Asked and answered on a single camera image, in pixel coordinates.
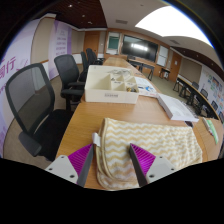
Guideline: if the long curved wooden table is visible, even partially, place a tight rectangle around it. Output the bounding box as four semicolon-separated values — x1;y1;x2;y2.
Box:
173;75;216;118

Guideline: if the brown wooden door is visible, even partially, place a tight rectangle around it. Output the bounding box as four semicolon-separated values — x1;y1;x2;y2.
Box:
83;31;100;56
169;51;183;83

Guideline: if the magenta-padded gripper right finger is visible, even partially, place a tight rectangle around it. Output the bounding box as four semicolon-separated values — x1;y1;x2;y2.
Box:
128;143;178;188

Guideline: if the row of black chairs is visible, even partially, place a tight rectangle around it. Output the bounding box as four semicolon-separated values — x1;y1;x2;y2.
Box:
189;81;224;121

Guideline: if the black mesh office chair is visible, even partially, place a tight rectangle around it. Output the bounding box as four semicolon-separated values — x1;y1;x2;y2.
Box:
4;62;74;163
53;53;88;111
79;50;91;73

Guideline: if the group of black office chairs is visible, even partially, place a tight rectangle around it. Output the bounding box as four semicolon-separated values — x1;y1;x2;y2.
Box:
85;47;104;66

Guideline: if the bright ceiling light panel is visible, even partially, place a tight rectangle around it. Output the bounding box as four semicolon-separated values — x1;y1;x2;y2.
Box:
134;4;213;48

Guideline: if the large black wall screen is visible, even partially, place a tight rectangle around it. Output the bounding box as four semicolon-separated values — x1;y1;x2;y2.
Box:
120;34;159;63

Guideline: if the pack of coloured markers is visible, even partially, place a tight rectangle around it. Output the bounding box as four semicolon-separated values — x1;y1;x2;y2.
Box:
201;117;209;130

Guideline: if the small white blue flat box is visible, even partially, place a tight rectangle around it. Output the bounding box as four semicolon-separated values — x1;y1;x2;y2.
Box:
137;85;158;98

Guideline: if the whiteboard with green sheet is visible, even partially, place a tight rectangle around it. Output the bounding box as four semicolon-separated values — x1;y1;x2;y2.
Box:
106;32;121;56

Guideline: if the white compartment box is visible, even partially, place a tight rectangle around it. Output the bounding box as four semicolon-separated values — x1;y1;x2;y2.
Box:
83;64;140;105

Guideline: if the green booklet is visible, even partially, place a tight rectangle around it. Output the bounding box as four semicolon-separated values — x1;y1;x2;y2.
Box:
204;118;220;145

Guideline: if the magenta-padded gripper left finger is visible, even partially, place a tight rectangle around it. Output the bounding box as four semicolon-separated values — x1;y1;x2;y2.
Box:
44;143;95;188

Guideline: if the plain white whiteboard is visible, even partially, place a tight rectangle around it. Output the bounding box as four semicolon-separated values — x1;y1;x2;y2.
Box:
156;45;170;67

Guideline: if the dark wooden desk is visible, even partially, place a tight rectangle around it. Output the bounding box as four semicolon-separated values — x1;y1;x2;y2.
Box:
128;59;155;81

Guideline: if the small dark side table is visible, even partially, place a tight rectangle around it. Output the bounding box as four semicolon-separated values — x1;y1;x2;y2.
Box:
159;67;171;81

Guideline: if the purple white wall banner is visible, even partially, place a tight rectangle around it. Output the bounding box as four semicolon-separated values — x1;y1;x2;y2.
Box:
48;20;73;79

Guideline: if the white printed paper sheet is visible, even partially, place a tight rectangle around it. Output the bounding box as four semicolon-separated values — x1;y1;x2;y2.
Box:
133;75;156;88

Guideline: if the cream zigzag patterned towel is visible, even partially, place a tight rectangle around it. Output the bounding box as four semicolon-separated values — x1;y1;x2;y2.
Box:
92;117;204;191

